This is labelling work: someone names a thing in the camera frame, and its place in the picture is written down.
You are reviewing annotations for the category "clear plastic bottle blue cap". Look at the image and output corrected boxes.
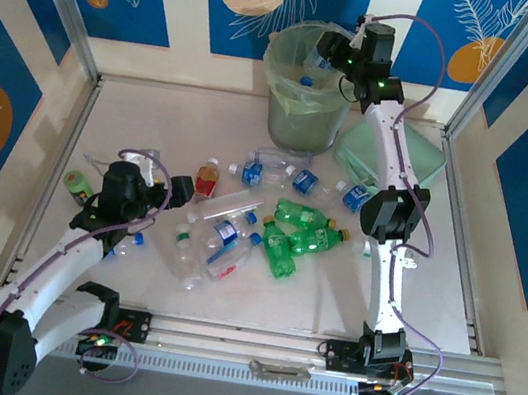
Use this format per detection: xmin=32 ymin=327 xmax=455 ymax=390
xmin=104 ymin=226 xmax=148 ymax=264
xmin=298 ymin=44 xmax=338 ymax=92

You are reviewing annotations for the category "orange juice plastic bottle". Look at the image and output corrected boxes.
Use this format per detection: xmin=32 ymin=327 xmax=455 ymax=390
xmin=190 ymin=155 xmax=225 ymax=207

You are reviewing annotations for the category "tall frosted plastic bottle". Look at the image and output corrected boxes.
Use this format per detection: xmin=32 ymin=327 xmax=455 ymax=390
xmin=186 ymin=182 xmax=267 ymax=236

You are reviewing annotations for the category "blue-capped bottle blue label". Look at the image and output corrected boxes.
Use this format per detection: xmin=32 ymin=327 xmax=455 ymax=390
xmin=207 ymin=205 xmax=261 ymax=258

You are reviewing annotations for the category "clear bottle green-white cap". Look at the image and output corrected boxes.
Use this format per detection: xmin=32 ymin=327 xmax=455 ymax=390
xmin=166 ymin=222 xmax=213 ymax=296

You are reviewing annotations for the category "Pocari Sweat plastic bottle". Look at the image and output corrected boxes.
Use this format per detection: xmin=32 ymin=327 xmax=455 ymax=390
xmin=280 ymin=163 xmax=346 ymax=207
xmin=225 ymin=154 xmax=292 ymax=193
xmin=331 ymin=178 xmax=375 ymax=215

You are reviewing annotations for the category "green plastic bottle yellow cap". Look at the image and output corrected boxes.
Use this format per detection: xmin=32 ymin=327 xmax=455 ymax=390
xmin=253 ymin=214 xmax=306 ymax=283
xmin=286 ymin=218 xmax=352 ymax=264
xmin=272 ymin=197 xmax=340 ymax=235

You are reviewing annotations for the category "green plastic bin liner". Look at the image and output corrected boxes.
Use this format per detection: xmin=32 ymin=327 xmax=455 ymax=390
xmin=254 ymin=11 xmax=374 ymax=128

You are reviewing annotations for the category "grey metal mesh bin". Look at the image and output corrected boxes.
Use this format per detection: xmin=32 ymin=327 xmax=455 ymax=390
xmin=250 ymin=12 xmax=374 ymax=162

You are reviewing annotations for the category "small green canister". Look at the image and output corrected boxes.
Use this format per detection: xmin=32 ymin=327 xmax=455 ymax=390
xmin=58 ymin=167 xmax=100 ymax=209

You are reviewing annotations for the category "clear bottle white logo cap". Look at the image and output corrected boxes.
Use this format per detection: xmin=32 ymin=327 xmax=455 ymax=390
xmin=246 ymin=144 xmax=306 ymax=175

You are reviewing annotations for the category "mint green zip pouch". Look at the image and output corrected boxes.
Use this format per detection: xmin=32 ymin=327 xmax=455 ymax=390
xmin=326 ymin=107 xmax=453 ymax=208

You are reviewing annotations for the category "aluminium side rail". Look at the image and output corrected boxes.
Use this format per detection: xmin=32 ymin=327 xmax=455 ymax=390
xmin=409 ymin=128 xmax=521 ymax=357
xmin=0 ymin=65 xmax=106 ymax=300

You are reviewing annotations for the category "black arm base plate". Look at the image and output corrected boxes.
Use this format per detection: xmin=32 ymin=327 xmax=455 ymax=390
xmin=71 ymin=301 xmax=155 ymax=381
xmin=311 ymin=336 xmax=418 ymax=395

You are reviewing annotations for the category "long aluminium mounting rail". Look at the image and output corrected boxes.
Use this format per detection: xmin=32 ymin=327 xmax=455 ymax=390
xmin=0 ymin=278 xmax=506 ymax=395

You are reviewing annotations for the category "slotted grey cable duct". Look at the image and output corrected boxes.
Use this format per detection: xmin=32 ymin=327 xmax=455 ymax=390
xmin=37 ymin=328 xmax=366 ymax=395

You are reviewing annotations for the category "short purple cable loop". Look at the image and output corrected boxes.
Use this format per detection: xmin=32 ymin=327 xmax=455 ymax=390
xmin=76 ymin=327 xmax=144 ymax=388

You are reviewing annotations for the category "metal latch handle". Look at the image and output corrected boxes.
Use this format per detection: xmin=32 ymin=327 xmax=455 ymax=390
xmin=247 ymin=354 xmax=317 ymax=385

